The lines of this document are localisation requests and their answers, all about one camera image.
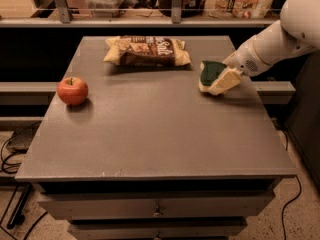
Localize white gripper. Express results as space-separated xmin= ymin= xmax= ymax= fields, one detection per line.
xmin=208 ymin=41 xmax=271 ymax=95

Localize green and yellow sponge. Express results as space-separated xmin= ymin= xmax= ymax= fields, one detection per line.
xmin=198 ymin=61 xmax=226 ymax=92

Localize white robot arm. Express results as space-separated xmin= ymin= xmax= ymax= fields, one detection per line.
xmin=201 ymin=0 xmax=320 ymax=95

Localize red apple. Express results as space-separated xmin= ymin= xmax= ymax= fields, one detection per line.
xmin=57 ymin=77 xmax=89 ymax=106

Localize colourful snack bag on shelf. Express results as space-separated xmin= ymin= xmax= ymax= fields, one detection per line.
xmin=206 ymin=0 xmax=273 ymax=19

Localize brown snack chip bag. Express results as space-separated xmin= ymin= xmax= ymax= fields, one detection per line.
xmin=103 ymin=36 xmax=191 ymax=67

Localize grey drawer cabinet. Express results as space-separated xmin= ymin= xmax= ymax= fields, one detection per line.
xmin=16 ymin=36 xmax=296 ymax=226

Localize lower drawer with knob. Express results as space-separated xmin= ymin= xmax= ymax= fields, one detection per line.
xmin=68 ymin=223 xmax=245 ymax=240

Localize drawer with knob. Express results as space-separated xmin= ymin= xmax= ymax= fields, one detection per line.
xmin=38 ymin=191 xmax=274 ymax=221
xmin=68 ymin=223 xmax=245 ymax=240

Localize upper drawer with knob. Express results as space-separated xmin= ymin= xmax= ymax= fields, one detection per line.
xmin=38 ymin=191 xmax=274 ymax=221

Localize grey power adapter box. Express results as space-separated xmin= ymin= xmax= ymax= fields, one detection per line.
xmin=6 ymin=129 xmax=35 ymax=152

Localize black floor cable right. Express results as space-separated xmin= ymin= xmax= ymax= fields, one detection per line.
xmin=280 ymin=175 xmax=303 ymax=240

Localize grey metal shelf rail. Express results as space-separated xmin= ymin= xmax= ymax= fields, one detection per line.
xmin=0 ymin=0 xmax=278 ymax=29

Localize black floor cables left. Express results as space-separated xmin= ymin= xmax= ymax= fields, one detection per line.
xmin=0 ymin=122 xmax=49 ymax=240

